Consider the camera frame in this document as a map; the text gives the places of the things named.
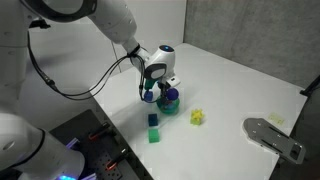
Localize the purple gear toy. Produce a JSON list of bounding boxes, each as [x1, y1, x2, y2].
[[166, 88, 179, 101]]

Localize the teal irregular block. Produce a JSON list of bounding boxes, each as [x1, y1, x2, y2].
[[144, 79, 158, 90]]

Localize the red clamp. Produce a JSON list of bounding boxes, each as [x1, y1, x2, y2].
[[88, 123, 110, 140], [105, 149, 128, 171]]

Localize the green cube block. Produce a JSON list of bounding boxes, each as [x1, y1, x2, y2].
[[148, 129, 160, 143]]

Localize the yellow-green toy block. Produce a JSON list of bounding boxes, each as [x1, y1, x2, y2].
[[190, 109, 204, 125]]

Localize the grey metal mounting plate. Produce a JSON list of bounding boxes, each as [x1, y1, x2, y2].
[[243, 118, 306, 164]]

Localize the red clamp lower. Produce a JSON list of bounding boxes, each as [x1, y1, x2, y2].
[[105, 149, 128, 171]]

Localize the royal blue cube block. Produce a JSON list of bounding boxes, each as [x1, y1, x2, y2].
[[144, 91, 153, 102]]

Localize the black perforated base board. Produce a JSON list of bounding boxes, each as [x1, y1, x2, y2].
[[50, 110, 154, 180]]

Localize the yellow sticky note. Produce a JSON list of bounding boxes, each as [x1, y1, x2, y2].
[[268, 113, 285, 125]]

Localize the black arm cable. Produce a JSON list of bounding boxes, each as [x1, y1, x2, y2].
[[26, 29, 168, 104]]

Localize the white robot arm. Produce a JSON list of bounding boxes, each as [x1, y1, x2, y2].
[[0, 0, 180, 180]]

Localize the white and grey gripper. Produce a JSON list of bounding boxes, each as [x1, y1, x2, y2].
[[143, 63, 180, 97]]

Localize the green bowl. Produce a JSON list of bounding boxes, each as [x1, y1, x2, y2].
[[157, 97, 180, 115]]

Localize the black tripod leg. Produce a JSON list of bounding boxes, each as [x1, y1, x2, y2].
[[300, 75, 320, 97]]

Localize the dark blue cube block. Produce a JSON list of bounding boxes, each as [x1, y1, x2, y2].
[[148, 114, 158, 127]]

